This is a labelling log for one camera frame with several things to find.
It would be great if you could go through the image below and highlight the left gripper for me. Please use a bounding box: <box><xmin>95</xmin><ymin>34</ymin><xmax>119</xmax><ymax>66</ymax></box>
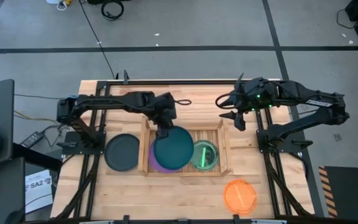
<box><xmin>149</xmin><ymin>91</ymin><xmax>178</xmax><ymax>140</ymax></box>

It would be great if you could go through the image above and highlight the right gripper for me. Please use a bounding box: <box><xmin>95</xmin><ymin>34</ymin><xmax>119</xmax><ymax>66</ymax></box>
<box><xmin>219</xmin><ymin>77</ymin><xmax>281</xmax><ymax>132</ymax></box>

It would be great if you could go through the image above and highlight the teal plate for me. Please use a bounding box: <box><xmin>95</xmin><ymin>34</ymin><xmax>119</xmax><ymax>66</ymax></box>
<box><xmin>153</xmin><ymin>126</ymin><xmax>195</xmax><ymax>170</ymax></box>

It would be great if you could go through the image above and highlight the purple plastic plate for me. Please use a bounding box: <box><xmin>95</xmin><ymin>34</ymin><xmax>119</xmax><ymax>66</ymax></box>
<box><xmin>148</xmin><ymin>141</ymin><xmax>181</xmax><ymax>174</ymax></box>

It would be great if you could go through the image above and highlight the green translucent bowl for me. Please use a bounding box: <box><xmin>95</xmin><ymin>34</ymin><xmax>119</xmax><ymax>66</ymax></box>
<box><xmin>189</xmin><ymin>139</ymin><xmax>219</xmax><ymax>171</ymax></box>

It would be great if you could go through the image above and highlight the dark grey plate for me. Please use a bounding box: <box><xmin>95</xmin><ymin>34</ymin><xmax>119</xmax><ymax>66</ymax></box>
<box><xmin>104</xmin><ymin>133</ymin><xmax>140</xmax><ymax>172</ymax></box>

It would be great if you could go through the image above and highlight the wooden bamboo plate shelf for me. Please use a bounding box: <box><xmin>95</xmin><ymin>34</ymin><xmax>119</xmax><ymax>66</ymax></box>
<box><xmin>137</xmin><ymin>116</ymin><xmax>233</xmax><ymax>177</ymax></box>

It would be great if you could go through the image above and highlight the black power adapter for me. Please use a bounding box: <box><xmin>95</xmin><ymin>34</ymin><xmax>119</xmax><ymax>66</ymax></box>
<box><xmin>20</xmin><ymin>131</ymin><xmax>45</xmax><ymax>149</ymax></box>

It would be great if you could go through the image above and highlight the black yellow hazard mat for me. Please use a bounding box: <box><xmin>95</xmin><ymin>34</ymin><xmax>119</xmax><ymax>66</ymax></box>
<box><xmin>318</xmin><ymin>166</ymin><xmax>358</xmax><ymax>218</ymax></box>

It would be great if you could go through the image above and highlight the white paper sheet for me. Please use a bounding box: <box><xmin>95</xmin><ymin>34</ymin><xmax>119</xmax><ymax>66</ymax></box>
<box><xmin>25</xmin><ymin>169</ymin><xmax>54</xmax><ymax>215</ymax></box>

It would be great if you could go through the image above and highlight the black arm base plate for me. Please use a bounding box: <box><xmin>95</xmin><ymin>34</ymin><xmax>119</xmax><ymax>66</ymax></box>
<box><xmin>256</xmin><ymin>129</ymin><xmax>313</xmax><ymax>154</ymax></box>
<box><xmin>61</xmin><ymin>130</ymin><xmax>107</xmax><ymax>156</ymax></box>

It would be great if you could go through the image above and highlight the black aluminium table frame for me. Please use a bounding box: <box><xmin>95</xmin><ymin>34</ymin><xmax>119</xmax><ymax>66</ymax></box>
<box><xmin>50</xmin><ymin>70</ymin><xmax>315</xmax><ymax>224</ymax></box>

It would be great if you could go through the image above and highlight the long black floor cable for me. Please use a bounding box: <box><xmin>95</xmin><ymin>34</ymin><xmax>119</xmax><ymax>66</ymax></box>
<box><xmin>78</xmin><ymin>0</ymin><xmax>118</xmax><ymax>80</ymax></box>

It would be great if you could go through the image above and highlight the coiled black cable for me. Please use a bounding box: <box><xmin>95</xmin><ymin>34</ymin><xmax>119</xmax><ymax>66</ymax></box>
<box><xmin>100</xmin><ymin>0</ymin><xmax>125</xmax><ymax>21</ymax></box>

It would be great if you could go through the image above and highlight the yellow cable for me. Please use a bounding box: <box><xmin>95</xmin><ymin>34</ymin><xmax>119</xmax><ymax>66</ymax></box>
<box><xmin>13</xmin><ymin>110</ymin><xmax>48</xmax><ymax>123</ymax></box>

